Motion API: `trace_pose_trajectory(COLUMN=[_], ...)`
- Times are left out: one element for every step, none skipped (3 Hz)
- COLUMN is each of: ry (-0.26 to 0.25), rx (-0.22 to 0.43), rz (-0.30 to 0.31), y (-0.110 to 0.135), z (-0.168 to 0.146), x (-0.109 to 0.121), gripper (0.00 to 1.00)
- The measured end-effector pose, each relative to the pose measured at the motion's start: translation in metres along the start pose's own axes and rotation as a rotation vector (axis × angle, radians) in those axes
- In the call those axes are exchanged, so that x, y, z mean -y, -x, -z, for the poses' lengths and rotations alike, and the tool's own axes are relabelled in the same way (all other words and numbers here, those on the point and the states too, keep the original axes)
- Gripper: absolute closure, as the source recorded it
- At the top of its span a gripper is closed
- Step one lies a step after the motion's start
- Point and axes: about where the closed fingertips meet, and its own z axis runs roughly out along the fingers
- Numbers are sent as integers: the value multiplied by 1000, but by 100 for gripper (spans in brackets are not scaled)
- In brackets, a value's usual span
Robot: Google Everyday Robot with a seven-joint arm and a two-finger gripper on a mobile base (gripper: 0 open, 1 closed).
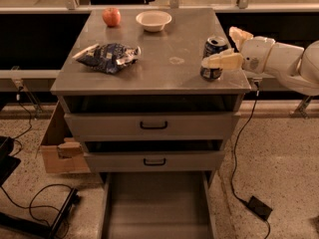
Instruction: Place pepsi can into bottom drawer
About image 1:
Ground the black power adapter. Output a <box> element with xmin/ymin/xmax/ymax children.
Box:
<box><xmin>247</xmin><ymin>196</ymin><xmax>272</xmax><ymax>221</ymax></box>

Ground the open bottom grey drawer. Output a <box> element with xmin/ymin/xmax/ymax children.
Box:
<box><xmin>98</xmin><ymin>171</ymin><xmax>217</xmax><ymax>239</ymax></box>

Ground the grey drawer cabinet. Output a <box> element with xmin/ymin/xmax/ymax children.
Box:
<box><xmin>50</xmin><ymin>7</ymin><xmax>252</xmax><ymax>174</ymax></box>

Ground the black cable left floor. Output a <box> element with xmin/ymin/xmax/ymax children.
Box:
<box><xmin>0</xmin><ymin>183</ymin><xmax>74</xmax><ymax>239</ymax></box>

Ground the blue pepsi can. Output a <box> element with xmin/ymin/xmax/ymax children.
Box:
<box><xmin>200</xmin><ymin>36</ymin><xmax>228</xmax><ymax>81</ymax></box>

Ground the black power cable right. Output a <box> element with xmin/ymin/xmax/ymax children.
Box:
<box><xmin>230</xmin><ymin>87</ymin><xmax>272</xmax><ymax>239</ymax></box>

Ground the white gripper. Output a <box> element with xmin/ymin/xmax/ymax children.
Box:
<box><xmin>201</xmin><ymin>26</ymin><xmax>275</xmax><ymax>74</ymax></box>

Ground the blue chip bag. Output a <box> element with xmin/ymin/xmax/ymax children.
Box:
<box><xmin>73</xmin><ymin>43</ymin><xmax>141</xmax><ymax>75</ymax></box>

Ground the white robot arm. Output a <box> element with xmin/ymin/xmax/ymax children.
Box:
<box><xmin>201</xmin><ymin>27</ymin><xmax>319</xmax><ymax>96</ymax></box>

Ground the cardboard box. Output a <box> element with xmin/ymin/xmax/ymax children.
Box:
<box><xmin>40</xmin><ymin>104</ymin><xmax>90</xmax><ymax>173</ymax></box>

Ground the middle grey drawer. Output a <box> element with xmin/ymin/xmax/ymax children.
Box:
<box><xmin>84</xmin><ymin>150</ymin><xmax>224</xmax><ymax>172</ymax></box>

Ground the black stand base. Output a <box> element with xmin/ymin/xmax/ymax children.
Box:
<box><xmin>0</xmin><ymin>188</ymin><xmax>79</xmax><ymax>239</ymax></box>

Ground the red apple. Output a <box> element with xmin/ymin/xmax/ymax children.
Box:
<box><xmin>102</xmin><ymin>7</ymin><xmax>121</xmax><ymax>27</ymax></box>

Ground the top grey drawer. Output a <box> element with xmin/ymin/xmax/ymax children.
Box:
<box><xmin>65</xmin><ymin>113</ymin><xmax>240</xmax><ymax>141</ymax></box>

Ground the white bowl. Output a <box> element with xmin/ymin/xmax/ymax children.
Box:
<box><xmin>136</xmin><ymin>10</ymin><xmax>171</xmax><ymax>33</ymax></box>

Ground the black equipment left edge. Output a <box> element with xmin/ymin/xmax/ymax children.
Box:
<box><xmin>0</xmin><ymin>136</ymin><xmax>21</xmax><ymax>186</ymax></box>

